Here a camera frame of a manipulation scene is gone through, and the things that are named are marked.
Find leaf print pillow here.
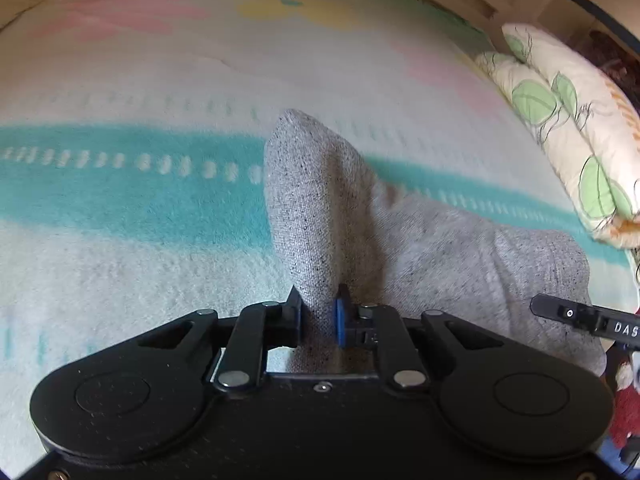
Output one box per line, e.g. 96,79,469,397
474,51,640,250
501,22,640,222

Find pastel striped blanket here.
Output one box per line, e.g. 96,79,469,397
0,0,640,467

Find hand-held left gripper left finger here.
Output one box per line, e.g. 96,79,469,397
137,284,305,394

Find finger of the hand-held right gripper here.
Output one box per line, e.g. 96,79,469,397
530,293,599,334

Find red cloth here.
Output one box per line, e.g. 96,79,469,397
611,354,640,452

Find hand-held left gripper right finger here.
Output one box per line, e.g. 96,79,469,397
333,283,506,394

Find grey speckled pants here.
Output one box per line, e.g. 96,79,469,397
263,108,609,377

